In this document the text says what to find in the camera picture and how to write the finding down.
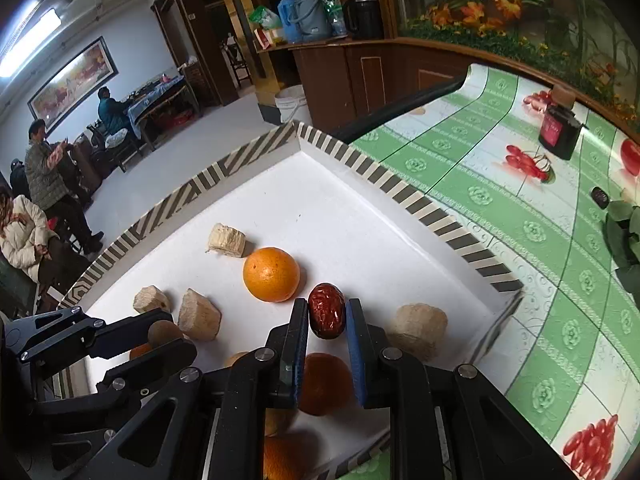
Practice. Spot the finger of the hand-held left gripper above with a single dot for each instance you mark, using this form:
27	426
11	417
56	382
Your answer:
160	360
125	332

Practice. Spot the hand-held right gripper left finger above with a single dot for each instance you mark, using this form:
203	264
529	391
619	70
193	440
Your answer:
292	340

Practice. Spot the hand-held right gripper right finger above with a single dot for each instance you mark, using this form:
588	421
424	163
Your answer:
355	350

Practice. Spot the beige puffed snack piece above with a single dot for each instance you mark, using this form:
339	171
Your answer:
227	241
151	300
200	315
417	330

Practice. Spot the red date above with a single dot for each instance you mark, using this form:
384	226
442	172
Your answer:
327	312

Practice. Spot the white tray with striped rim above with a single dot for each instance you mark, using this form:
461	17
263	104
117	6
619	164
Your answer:
325	220

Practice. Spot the green checkered tablecloth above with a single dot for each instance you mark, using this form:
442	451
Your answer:
500	240

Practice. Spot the white plastic bucket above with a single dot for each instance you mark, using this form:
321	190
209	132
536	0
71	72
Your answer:
290	105

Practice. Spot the table with blue cloth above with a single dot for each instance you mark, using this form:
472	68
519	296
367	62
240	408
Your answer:
160	95

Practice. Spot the low wooden cabinet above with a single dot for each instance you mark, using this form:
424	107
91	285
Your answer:
350	75

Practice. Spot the dark date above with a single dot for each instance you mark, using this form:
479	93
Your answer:
599	197

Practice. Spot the green leafy vegetable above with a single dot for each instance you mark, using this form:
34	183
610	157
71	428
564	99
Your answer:
625	240

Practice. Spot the dark jar with red label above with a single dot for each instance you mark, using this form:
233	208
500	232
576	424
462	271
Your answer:
560	130

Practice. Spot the tall wooden wardrobe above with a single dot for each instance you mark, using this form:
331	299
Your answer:
200	40

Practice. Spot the ceiling light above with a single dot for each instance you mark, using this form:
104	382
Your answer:
30	40

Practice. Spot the blue thermos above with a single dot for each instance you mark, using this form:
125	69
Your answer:
287	22

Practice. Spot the green and white bag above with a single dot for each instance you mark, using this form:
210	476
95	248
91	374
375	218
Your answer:
265	17

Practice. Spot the clear bottle with green label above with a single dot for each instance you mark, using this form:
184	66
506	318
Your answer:
335	15

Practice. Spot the grey-blue thermos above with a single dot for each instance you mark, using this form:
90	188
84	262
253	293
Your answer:
312	12

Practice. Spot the black pot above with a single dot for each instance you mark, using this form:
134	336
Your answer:
365	17

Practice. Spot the framed wall painting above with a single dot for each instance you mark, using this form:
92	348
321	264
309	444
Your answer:
75	80

